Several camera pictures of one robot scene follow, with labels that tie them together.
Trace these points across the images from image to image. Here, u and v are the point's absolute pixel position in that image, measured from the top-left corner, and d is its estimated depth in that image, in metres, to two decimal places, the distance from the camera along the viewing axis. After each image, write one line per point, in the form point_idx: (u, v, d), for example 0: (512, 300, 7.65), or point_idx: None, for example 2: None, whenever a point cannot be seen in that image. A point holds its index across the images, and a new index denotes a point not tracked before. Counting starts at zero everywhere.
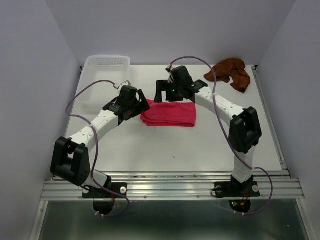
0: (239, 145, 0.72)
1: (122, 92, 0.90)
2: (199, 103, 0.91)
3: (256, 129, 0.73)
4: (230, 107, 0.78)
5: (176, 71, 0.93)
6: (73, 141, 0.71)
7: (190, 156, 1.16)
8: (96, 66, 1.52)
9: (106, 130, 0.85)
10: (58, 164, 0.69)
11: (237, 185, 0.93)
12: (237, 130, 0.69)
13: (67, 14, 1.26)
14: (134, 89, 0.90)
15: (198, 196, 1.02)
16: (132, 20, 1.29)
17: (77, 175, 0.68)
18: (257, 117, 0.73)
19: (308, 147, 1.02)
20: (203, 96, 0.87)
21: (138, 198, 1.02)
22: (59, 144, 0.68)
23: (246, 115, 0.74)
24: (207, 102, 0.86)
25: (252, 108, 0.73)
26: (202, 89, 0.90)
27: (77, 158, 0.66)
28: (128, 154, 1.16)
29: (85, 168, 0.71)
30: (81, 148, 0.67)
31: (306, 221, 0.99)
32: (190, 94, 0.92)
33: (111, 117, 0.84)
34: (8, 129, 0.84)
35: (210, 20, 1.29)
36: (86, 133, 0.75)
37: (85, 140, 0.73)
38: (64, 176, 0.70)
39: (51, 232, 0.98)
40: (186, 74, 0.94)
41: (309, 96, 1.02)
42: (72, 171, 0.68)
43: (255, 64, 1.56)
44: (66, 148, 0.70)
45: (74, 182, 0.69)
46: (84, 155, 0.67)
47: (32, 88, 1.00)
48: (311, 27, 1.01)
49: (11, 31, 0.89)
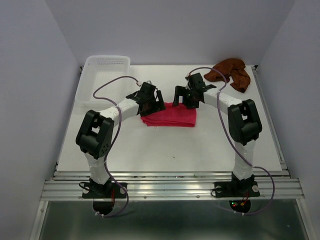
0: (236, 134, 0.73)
1: (143, 87, 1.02)
2: (207, 101, 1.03)
3: (255, 121, 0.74)
4: (230, 100, 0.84)
5: (191, 77, 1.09)
6: (100, 116, 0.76)
7: (190, 156, 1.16)
8: (96, 66, 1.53)
9: (126, 115, 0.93)
10: (84, 133, 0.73)
11: (236, 184, 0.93)
12: (233, 117, 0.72)
13: (66, 15, 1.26)
14: (153, 86, 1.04)
15: (198, 196, 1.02)
16: (132, 20, 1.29)
17: (101, 145, 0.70)
18: (255, 109, 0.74)
19: (309, 147, 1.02)
20: (209, 93, 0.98)
21: (138, 198, 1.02)
22: (89, 115, 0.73)
23: (245, 108, 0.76)
24: (212, 98, 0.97)
25: (250, 100, 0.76)
26: (211, 89, 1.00)
27: (104, 127, 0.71)
28: (128, 154, 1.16)
29: (107, 142, 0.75)
30: (109, 120, 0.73)
31: (306, 221, 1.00)
32: (200, 95, 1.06)
33: (133, 104, 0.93)
34: (8, 130, 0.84)
35: (210, 20, 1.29)
36: (112, 111, 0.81)
37: (112, 116, 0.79)
38: (86, 147, 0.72)
39: (52, 232, 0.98)
40: (200, 79, 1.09)
41: (309, 96, 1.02)
42: (96, 140, 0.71)
43: (255, 64, 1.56)
44: (93, 121, 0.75)
45: (95, 153, 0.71)
46: (110, 127, 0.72)
47: (31, 89, 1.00)
48: (310, 28, 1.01)
49: (11, 31, 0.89)
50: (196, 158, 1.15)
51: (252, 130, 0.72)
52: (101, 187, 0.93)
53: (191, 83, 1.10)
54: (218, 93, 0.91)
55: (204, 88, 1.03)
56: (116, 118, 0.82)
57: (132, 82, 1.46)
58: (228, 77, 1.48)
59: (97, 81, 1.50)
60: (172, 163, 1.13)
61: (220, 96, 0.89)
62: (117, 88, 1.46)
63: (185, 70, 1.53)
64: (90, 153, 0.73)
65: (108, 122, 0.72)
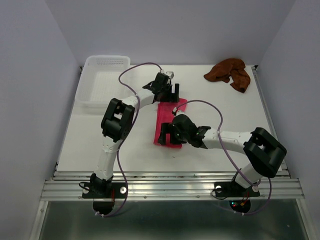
0: (266, 171, 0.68)
1: (158, 78, 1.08)
2: (210, 146, 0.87)
3: (277, 146, 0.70)
4: (238, 136, 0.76)
5: (178, 123, 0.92)
6: (122, 103, 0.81)
7: (190, 156, 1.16)
8: (96, 66, 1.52)
9: (144, 103, 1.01)
10: (109, 119, 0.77)
11: (238, 188, 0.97)
12: (258, 156, 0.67)
13: (66, 15, 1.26)
14: (167, 76, 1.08)
15: (198, 196, 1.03)
16: (132, 20, 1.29)
17: (123, 129, 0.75)
18: (269, 135, 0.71)
19: (309, 147, 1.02)
20: (209, 138, 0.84)
21: (138, 198, 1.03)
22: (113, 103, 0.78)
23: (258, 137, 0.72)
24: (215, 142, 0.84)
25: (260, 128, 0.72)
26: (206, 132, 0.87)
27: (127, 114, 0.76)
28: (129, 154, 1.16)
29: (128, 127, 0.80)
30: (131, 107, 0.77)
31: (306, 221, 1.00)
32: (199, 143, 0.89)
33: (149, 94, 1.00)
34: (8, 129, 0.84)
35: (210, 20, 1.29)
36: (132, 99, 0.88)
37: (132, 103, 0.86)
38: (110, 131, 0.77)
39: (52, 232, 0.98)
40: (189, 122, 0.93)
41: (309, 96, 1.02)
42: (119, 124, 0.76)
43: (255, 64, 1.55)
44: (116, 108, 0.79)
45: (119, 135, 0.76)
46: (132, 113, 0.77)
47: (32, 88, 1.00)
48: (311, 28, 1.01)
49: (11, 31, 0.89)
50: (196, 158, 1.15)
51: (278, 157, 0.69)
52: (100, 189, 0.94)
53: (180, 128, 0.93)
54: (218, 135, 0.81)
55: (199, 133, 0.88)
56: (136, 105, 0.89)
57: (132, 82, 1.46)
58: (228, 77, 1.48)
59: (97, 81, 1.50)
60: (172, 163, 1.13)
61: (221, 134, 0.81)
62: (117, 88, 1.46)
63: (185, 70, 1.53)
64: (112, 136, 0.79)
65: (130, 109, 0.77)
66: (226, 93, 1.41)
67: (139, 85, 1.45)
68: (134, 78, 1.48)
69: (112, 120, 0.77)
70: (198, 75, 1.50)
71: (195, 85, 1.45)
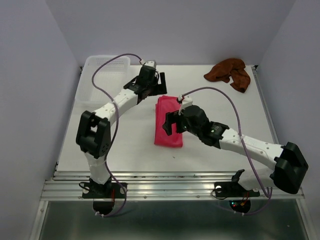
0: (289, 188, 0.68)
1: (142, 72, 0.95)
2: (225, 147, 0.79)
3: (303, 164, 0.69)
4: (265, 147, 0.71)
5: (194, 117, 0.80)
6: (96, 116, 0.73)
7: (190, 156, 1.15)
8: (96, 66, 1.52)
9: (126, 107, 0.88)
10: (83, 135, 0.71)
11: (238, 188, 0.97)
12: (288, 176, 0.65)
13: (66, 15, 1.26)
14: (152, 70, 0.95)
15: (198, 196, 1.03)
16: (132, 20, 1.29)
17: (99, 146, 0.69)
18: (299, 152, 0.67)
19: (309, 147, 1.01)
20: (229, 141, 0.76)
21: (138, 198, 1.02)
22: (85, 117, 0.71)
23: (286, 152, 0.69)
24: (234, 146, 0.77)
25: (291, 143, 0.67)
26: (224, 133, 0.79)
27: (101, 130, 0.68)
28: (129, 154, 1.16)
29: (108, 141, 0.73)
30: (105, 121, 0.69)
31: (306, 221, 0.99)
32: (213, 141, 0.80)
33: (131, 95, 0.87)
34: (8, 129, 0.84)
35: (210, 20, 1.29)
36: (108, 109, 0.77)
37: (108, 115, 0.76)
38: (87, 148, 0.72)
39: (52, 232, 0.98)
40: (204, 117, 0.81)
41: (309, 96, 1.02)
42: (94, 141, 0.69)
43: (255, 64, 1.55)
44: (90, 121, 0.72)
45: (95, 153, 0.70)
46: (107, 128, 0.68)
47: (32, 88, 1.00)
48: (311, 27, 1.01)
49: (11, 32, 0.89)
50: (195, 158, 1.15)
51: (302, 174, 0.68)
52: (101, 188, 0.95)
53: (192, 122, 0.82)
54: (242, 141, 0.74)
55: (214, 132, 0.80)
56: (113, 115, 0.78)
57: None
58: (228, 77, 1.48)
59: (97, 81, 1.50)
60: (173, 163, 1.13)
61: (245, 141, 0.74)
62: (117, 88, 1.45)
63: (185, 70, 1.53)
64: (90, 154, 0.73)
65: (105, 123, 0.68)
66: (226, 93, 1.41)
67: None
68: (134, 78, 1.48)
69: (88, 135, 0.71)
70: (198, 75, 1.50)
71: (195, 85, 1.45)
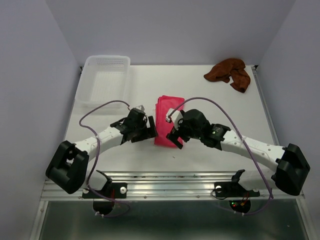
0: (290, 188, 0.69)
1: (131, 114, 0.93)
2: (227, 149, 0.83)
3: (304, 165, 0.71)
4: (267, 149, 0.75)
5: (193, 120, 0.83)
6: (75, 147, 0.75)
7: (190, 156, 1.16)
8: (96, 66, 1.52)
9: (109, 144, 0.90)
10: (55, 167, 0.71)
11: (237, 187, 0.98)
12: (290, 176, 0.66)
13: (66, 14, 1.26)
14: (142, 113, 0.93)
15: (198, 196, 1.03)
16: (132, 20, 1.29)
17: (70, 181, 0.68)
18: (301, 154, 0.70)
19: (309, 147, 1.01)
20: (231, 143, 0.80)
21: (138, 198, 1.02)
22: (62, 147, 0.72)
23: (288, 153, 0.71)
24: (236, 148, 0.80)
25: (293, 145, 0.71)
26: (225, 134, 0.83)
27: (76, 162, 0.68)
28: (129, 154, 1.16)
29: (82, 176, 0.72)
30: (83, 154, 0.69)
31: (306, 221, 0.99)
32: (215, 142, 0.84)
33: (117, 134, 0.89)
34: (8, 129, 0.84)
35: (210, 20, 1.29)
36: (90, 143, 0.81)
37: (88, 148, 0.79)
38: (57, 180, 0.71)
39: (52, 232, 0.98)
40: (204, 119, 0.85)
41: (310, 96, 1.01)
42: (66, 175, 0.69)
43: (255, 64, 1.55)
44: (67, 153, 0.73)
45: (65, 187, 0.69)
46: (83, 162, 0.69)
47: (32, 88, 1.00)
48: (311, 27, 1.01)
49: (11, 31, 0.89)
50: (195, 158, 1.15)
51: (303, 176, 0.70)
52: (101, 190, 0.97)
53: (193, 125, 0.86)
54: (245, 143, 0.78)
55: (215, 133, 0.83)
56: (94, 149, 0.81)
57: (132, 82, 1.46)
58: (229, 77, 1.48)
59: (97, 81, 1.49)
60: (173, 163, 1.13)
61: (246, 142, 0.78)
62: (117, 88, 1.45)
63: (185, 70, 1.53)
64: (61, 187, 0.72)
65: (82, 156, 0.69)
66: (226, 93, 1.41)
67: (139, 85, 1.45)
68: (134, 78, 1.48)
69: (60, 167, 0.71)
70: (198, 75, 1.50)
71: (195, 85, 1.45)
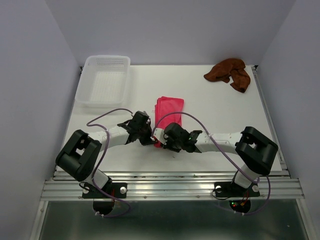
0: (259, 169, 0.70)
1: (136, 117, 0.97)
2: (203, 149, 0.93)
3: (267, 143, 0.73)
4: (229, 137, 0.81)
5: (171, 132, 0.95)
6: (87, 137, 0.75)
7: (190, 157, 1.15)
8: (97, 66, 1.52)
9: (116, 142, 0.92)
10: (67, 153, 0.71)
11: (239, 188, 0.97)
12: (251, 154, 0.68)
13: (66, 14, 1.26)
14: (146, 115, 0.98)
15: (198, 196, 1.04)
16: (132, 20, 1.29)
17: (82, 167, 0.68)
18: (259, 133, 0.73)
19: (309, 147, 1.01)
20: (202, 141, 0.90)
21: (138, 198, 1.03)
22: (77, 135, 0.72)
23: (248, 136, 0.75)
24: (208, 144, 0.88)
25: (250, 127, 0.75)
26: (198, 137, 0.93)
27: (90, 149, 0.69)
28: (130, 155, 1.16)
29: (91, 166, 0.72)
30: (96, 142, 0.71)
31: (306, 221, 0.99)
32: (193, 147, 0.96)
33: (124, 132, 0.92)
34: (8, 129, 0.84)
35: (210, 20, 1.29)
36: (101, 135, 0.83)
37: (100, 139, 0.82)
38: (67, 168, 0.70)
39: (52, 232, 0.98)
40: (180, 129, 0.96)
41: (309, 96, 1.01)
42: (78, 162, 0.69)
43: (255, 64, 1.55)
44: (80, 141, 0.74)
45: (75, 175, 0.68)
46: (96, 149, 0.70)
47: (32, 88, 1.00)
48: (310, 27, 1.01)
49: (11, 31, 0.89)
50: (195, 158, 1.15)
51: (270, 155, 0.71)
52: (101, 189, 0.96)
53: (172, 136, 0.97)
54: (211, 137, 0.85)
55: (192, 138, 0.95)
56: (104, 141, 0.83)
57: (132, 82, 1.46)
58: (228, 77, 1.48)
59: (97, 81, 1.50)
60: (172, 163, 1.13)
61: (213, 137, 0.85)
62: (117, 88, 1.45)
63: (185, 70, 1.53)
64: (70, 175, 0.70)
65: (95, 144, 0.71)
66: (226, 93, 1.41)
67: (139, 85, 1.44)
68: (135, 78, 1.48)
69: (71, 154, 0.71)
70: (198, 75, 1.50)
71: (195, 85, 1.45)
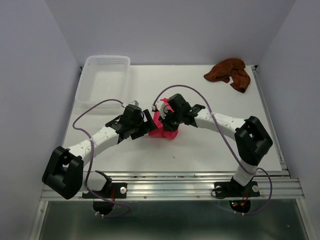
0: (250, 157, 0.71)
1: (126, 111, 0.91)
2: (201, 125, 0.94)
3: (265, 137, 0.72)
4: (230, 121, 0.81)
5: (173, 100, 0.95)
6: (69, 152, 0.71)
7: (190, 157, 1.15)
8: (96, 66, 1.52)
9: (104, 147, 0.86)
10: (51, 173, 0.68)
11: (237, 186, 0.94)
12: (246, 142, 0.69)
13: (66, 14, 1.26)
14: (138, 109, 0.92)
15: (198, 196, 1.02)
16: (132, 20, 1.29)
17: (68, 186, 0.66)
18: (261, 125, 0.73)
19: (309, 147, 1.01)
20: (202, 117, 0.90)
21: (138, 198, 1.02)
22: (56, 153, 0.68)
23: (249, 125, 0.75)
24: (208, 122, 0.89)
25: (254, 117, 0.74)
26: (199, 112, 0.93)
27: (71, 169, 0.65)
28: (129, 154, 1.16)
29: (79, 182, 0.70)
30: (78, 159, 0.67)
31: (306, 221, 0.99)
32: (191, 120, 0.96)
33: (112, 134, 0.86)
34: (8, 129, 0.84)
35: (210, 20, 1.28)
36: (85, 147, 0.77)
37: (82, 153, 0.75)
38: (54, 187, 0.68)
39: (51, 232, 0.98)
40: (182, 101, 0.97)
41: (309, 96, 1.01)
42: (63, 182, 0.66)
43: (255, 64, 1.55)
44: (62, 158, 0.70)
45: (62, 194, 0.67)
46: (78, 168, 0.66)
47: (31, 88, 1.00)
48: (310, 27, 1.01)
49: (11, 31, 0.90)
50: (195, 157, 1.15)
51: (265, 147, 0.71)
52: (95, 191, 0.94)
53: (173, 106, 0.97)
54: (213, 116, 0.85)
55: (192, 111, 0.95)
56: (89, 153, 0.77)
57: (132, 82, 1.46)
58: (228, 77, 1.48)
59: (97, 81, 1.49)
60: (172, 163, 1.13)
61: (215, 116, 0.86)
62: (117, 88, 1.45)
63: (185, 70, 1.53)
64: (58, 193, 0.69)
65: (77, 162, 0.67)
66: (226, 93, 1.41)
67: (139, 85, 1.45)
68: (135, 78, 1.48)
69: (55, 174, 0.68)
70: (198, 75, 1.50)
71: (196, 85, 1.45)
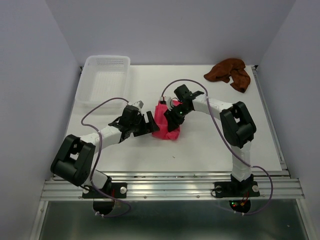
0: (231, 137, 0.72)
1: (124, 112, 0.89)
2: (197, 108, 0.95)
3: (248, 121, 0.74)
4: (221, 104, 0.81)
5: (177, 89, 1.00)
6: (80, 141, 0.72)
7: (190, 156, 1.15)
8: (96, 66, 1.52)
9: (109, 142, 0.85)
10: (61, 160, 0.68)
11: (237, 185, 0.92)
12: (226, 123, 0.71)
13: (67, 14, 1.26)
14: (136, 109, 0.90)
15: (198, 196, 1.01)
16: (131, 20, 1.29)
17: (79, 172, 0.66)
18: (246, 111, 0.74)
19: (309, 147, 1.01)
20: (198, 100, 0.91)
21: (138, 198, 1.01)
22: (68, 139, 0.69)
23: (237, 111, 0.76)
24: (203, 105, 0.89)
25: (240, 102, 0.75)
26: (198, 96, 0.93)
27: (84, 152, 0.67)
28: (129, 155, 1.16)
29: (88, 170, 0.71)
30: (90, 145, 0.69)
31: (306, 221, 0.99)
32: (190, 103, 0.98)
33: (117, 131, 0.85)
34: (8, 129, 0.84)
35: (210, 20, 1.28)
36: (94, 137, 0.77)
37: (93, 141, 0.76)
38: (63, 174, 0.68)
39: (52, 232, 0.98)
40: (186, 89, 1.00)
41: (309, 96, 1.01)
42: (74, 167, 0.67)
43: (255, 64, 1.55)
44: (73, 146, 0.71)
45: (72, 180, 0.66)
46: (90, 153, 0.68)
47: (31, 88, 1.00)
48: (310, 27, 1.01)
49: (11, 32, 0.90)
50: (195, 158, 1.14)
51: (246, 131, 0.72)
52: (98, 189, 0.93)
53: (178, 96, 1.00)
54: (206, 100, 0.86)
55: (193, 95, 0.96)
56: (97, 144, 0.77)
57: (131, 82, 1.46)
58: (228, 77, 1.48)
59: (97, 81, 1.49)
60: (172, 163, 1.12)
61: (209, 100, 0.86)
62: (117, 88, 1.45)
63: (185, 70, 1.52)
64: (66, 181, 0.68)
65: (89, 147, 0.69)
66: (226, 93, 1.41)
67: (139, 85, 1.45)
68: (135, 78, 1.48)
69: (65, 160, 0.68)
70: (198, 75, 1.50)
71: (196, 85, 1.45)
